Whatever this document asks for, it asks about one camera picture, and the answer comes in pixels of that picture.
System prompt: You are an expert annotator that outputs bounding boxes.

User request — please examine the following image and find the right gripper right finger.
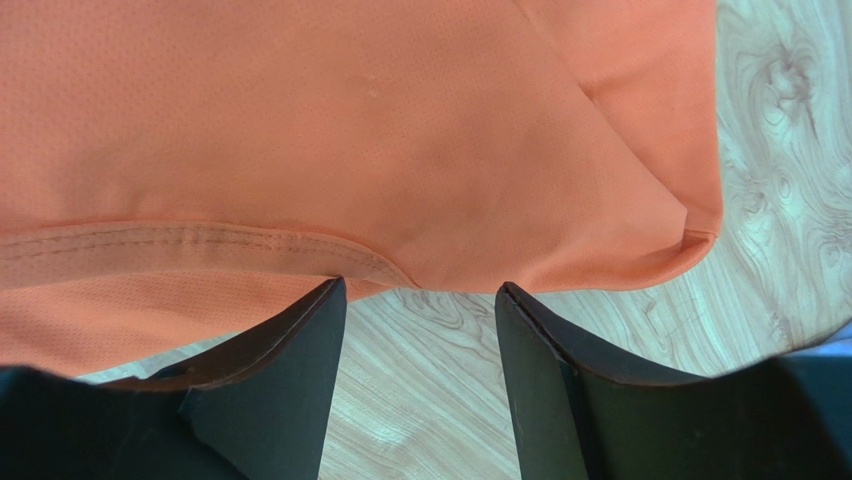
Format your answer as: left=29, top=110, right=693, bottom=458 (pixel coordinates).
left=495, top=282, right=698, bottom=479

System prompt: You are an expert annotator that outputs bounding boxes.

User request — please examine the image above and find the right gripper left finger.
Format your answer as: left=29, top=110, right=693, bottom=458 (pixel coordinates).
left=108, top=279, right=347, bottom=479

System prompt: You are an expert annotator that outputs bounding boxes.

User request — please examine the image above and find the orange t shirt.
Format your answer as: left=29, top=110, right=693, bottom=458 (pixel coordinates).
left=1, top=1, right=723, bottom=377

